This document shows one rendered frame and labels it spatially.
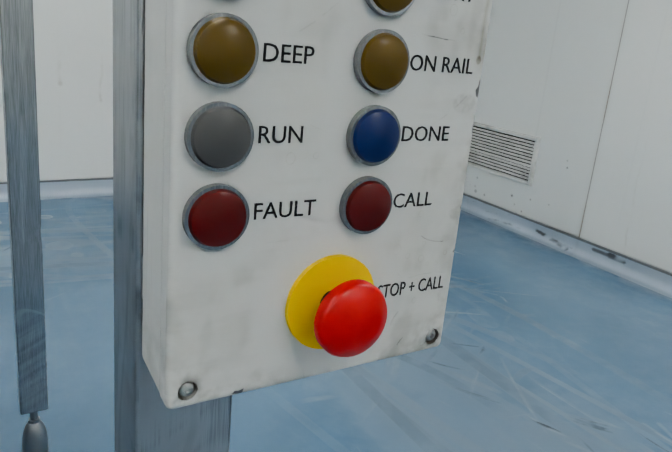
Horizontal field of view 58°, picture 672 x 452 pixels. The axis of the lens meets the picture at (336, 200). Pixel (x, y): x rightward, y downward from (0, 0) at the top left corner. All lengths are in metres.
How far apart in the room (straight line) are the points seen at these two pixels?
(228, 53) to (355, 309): 0.13
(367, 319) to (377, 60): 0.12
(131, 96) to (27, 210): 1.16
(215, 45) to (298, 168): 0.07
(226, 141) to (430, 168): 0.12
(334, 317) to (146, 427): 0.15
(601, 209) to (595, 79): 0.71
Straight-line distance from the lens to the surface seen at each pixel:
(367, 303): 0.30
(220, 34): 0.26
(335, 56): 0.29
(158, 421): 0.39
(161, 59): 0.28
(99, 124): 3.96
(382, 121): 0.30
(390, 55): 0.30
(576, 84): 3.75
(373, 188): 0.31
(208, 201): 0.27
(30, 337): 1.59
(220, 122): 0.26
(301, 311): 0.31
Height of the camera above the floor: 1.11
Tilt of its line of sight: 15 degrees down
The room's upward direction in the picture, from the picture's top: 5 degrees clockwise
